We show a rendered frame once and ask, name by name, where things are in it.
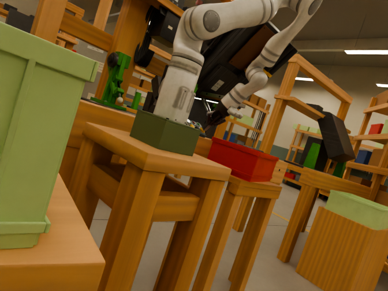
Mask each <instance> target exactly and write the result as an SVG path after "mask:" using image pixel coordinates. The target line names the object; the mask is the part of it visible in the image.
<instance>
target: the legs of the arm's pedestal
mask: <svg viewBox="0 0 388 291"><path fill-rule="evenodd" d="M112 156H113V152H111V151H110V150H108V149H107V148H104V147H103V146H101V145H99V144H98V143H96V142H94V141H92V140H91V139H89V138H87V137H85V136H84V137H83V140H82V144H81V147H80V151H79V154H78V157H77V160H76V164H75V166H74V170H73V173H72V177H71V179H70V183H69V187H68V191H69V193H70V195H71V197H72V199H73V201H74V203H75V205H76V207H77V209H78V210H79V212H80V214H81V216H82V218H83V220H84V222H85V224H86V225H87V228H88V230H89V229H90V226H91V223H92V220H93V217H94V213H95V210H96V206H97V204H98V200H99V199H100V200H102V201H103V202H104V203H105V204H107V205H108V206H109V207H110V208H111V209H112V210H111V213H110V217H109V220H108V223H107V226H106V230H105V233H104V235H103V239H102V242H101V245H100V248H99V250H100V252H101V254H102V256H103V258H104V260H105V268H104V270H103V274H102V277H101V280H100V283H99V286H98V290H97V291H131V288H132V285H133V281H134V279H135V276H136V273H137V269H138V267H139V264H140V260H141V257H142V254H143V251H144V248H145V245H146V242H147V239H148V235H149V233H150V230H151V226H152V223H153V222H167V221H178V224H177V227H176V230H175V232H174V236H173V239H172V241H171V244H170V248H169V251H168V253H167V256H166V260H165V263H164V265H163V269H162V272H161V275H160V277H159V281H158V284H157V286H156V290H155V291H188V290H189V287H190V285H191V282H192V278H193V275H194V273H195V270H196V266H197V263H198V261H199V258H200V255H201V252H202V249H203V246H204V243H205V240H206V237H207V234H208V231H209V228H210V225H211V222H212V219H213V217H214V214H215V210H216V208H217V205H218V202H219V198H220V196H221V193H222V190H223V187H224V184H225V181H220V180H211V179H206V178H199V177H193V178H192V181H191V184H190V186H188V185H186V184H184V183H182V182H181V181H179V180H176V179H175V178H173V177H171V176H169V174H168V173H161V172H155V171H148V170H142V169H141V168H139V167H137V166H135V165H134V164H132V163H130V162H128V161H127V162H126V164H123V163H116V162H111V159H112Z"/></svg>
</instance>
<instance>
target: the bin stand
mask: <svg viewBox="0 0 388 291"><path fill-rule="evenodd" d="M281 190H282V187H281V186H279V185H277V184H274V183H272V182H269V181H268V182H248V181H246V180H243V179H240V178H238V177H235V176H233V175H230V177H229V180H228V184H227V187H226V190H225V194H224V196H223V199H222V203H221V206H220V208H219V211H218V214H217V217H216V220H215V223H214V226H213V229H212V232H211V235H210V238H209V240H208V243H207V246H206V250H205V252H204V255H203V258H202V262H201V264H200V267H199V270H198V272H197V276H196V279H195V282H194V284H193V288H192V291H210V289H211V286H212V283H213V280H214V277H215V274H216V272H217V269H218V266H219V262H220V260H221V257H222V254H223V251H224V249H225V245H226V242H227V239H228V236H229V234H230V231H231V228H232V225H233V222H234V219H235V217H236V214H237V210H238V207H239V205H240V201H241V199H242V196H249V197H261V200H260V203H259V206H258V209H257V212H256V215H255V217H254V220H253V223H252V226H251V229H250V231H249V235H248V238H247V241H246V243H245V246H244V249H243V252H242V255H241V257H240V261H239V263H238V266H237V269H236V272H235V275H234V278H233V281H232V284H231V286H230V289H229V291H244V290H245V287H246V285H247V282H248V278H249V276H250V273H251V270H252V268H253V264H254V262H255V259H256V256H257V254H258V250H259V247H260V245H261V242H262V239H263V236H264V233H265V231H266V227H267V225H268V222H269V219H270V216H271V213H272V211H273V208H274V205H275V202H276V200H277V199H278V198H279V195H280V193H281ZM177 224H178V221H176V222H175V224H174V227H173V231H172V233H171V236H170V240H169V243H168V245H167V248H166V252H165V255H164V257H163V260H162V264H161V267H160V270H159V273H158V276H157V279H156V282H155V285H154V288H153V291H155V290H156V286H157V284H158V281H159V277H160V275H161V272H162V269H163V265H164V263H165V260H166V256H167V253H168V251H169V248H170V244H171V241H172V239H173V236H174V232H175V230H176V227H177Z"/></svg>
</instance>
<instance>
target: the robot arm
mask: <svg viewBox="0 0 388 291"><path fill-rule="evenodd" d="M322 1H323V0H235V1H232V2H225V3H209V4H202V5H198V6H194V7H191V8H189V9H187V10H186V11H185V12H184V13H183V14H182V16H181V19H180V22H179V24H178V28H177V32H176V35H175V38H174V42H173V54H172V57H171V60H170V63H169V67H168V69H167V72H166V75H165V79H164V81H163V84H162V88H161V91H160V93H159V96H158V100H157V103H156V106H155V109H154V112H153V114H155V115H158V116H160V117H163V118H169V120H172V121H175V122H179V123H181V124H184V125H186V122H187V120H188V117H189V113H190V111H191V108H192V105H193V101H194V99H195V96H196V94H195V93H194V90H195V87H196V84H197V81H198V78H199V75H200V72H201V69H202V66H203V63H204V57H203V56H202V55H201V53H200V50H201V47H202V44H203V41H204V40H209V39H212V38H215V37H217V36H219V35H221V34H223V33H225V32H228V31H231V30H233V29H236V28H248V27H253V26H256V25H260V24H264V23H267V22H269V21H270V20H271V19H272V18H273V17H274V16H275V15H276V13H277V11H278V9H279V8H283V7H288V8H291V9H292V10H293V11H295V12H296V13H297V14H298V15H297V17H296V18H295V20H294V21H293V22H292V23H291V24H290V25H289V26H288V27H287V28H285V29H284V30H282V31H281V32H279V33H277V34H275V35H274V36H273V37H271V38H270V39H269V41H268V42H267V43H266V45H265V46H264V48H263V50H262V52H261V53H260V55H259V56H258V57H257V58H256V59H255V60H254V61H253V62H252V63H251V64H250V65H249V66H248V67H247V69H246V72H245V76H246V78H247V79H248V81H249V83H248V84H246V85H244V84H243V83H238V84H237V85H236V86H235V87H234V88H233V89H232V90H231V91H230V92H229V93H227V94H226V95H225V96H224V97H223V98H222V99H221V100H220V101H219V102H218V103H217V106H216V108H215V109H213V110H212V111H208V110H207V111H206V116H205V121H206V123H205V124H204V125H203V126H202V129H203V130H204V131H206V130H207V129H208V128H209V127H210V126H213V125H214V126H217V125H219V124H222V123H224V122H226V120H225V118H226V117H228V116H229V115H232V116H234V117H236V118H239V119H241V118H242V117H243V114H242V113H241V112H239V111H238V110H237V108H238V107H239V105H240V104H241V103H242V102H243V101H244V100H245V99H246V98H247V97H248V96H250V95H252V94H254V93H255V92H257V91H258V90H260V89H262V88H263V87H264V86H265V85H266V84H267V80H268V77H267V75H266V74H265V72H264V71H263V68H264V67H265V66H266V67H268V68H270V67H272V66H274V64H275V63H276V62H277V60H278V58H279V57H280V55H281V54H282V52H283V51H284V49H285V48H286V46H287V45H288V44H289V43H290V42H291V40H292V39H293V38H294V37H295V36H296V35H297V34H298V33H299V31H300V30H301V29H302V28H303V26H305V24H306V23H307V22H308V21H309V19H310V18H311V17H312V16H313V15H314V14H315V12H316V11H317V10H318V8H319V6H320V5H321V3H322Z"/></svg>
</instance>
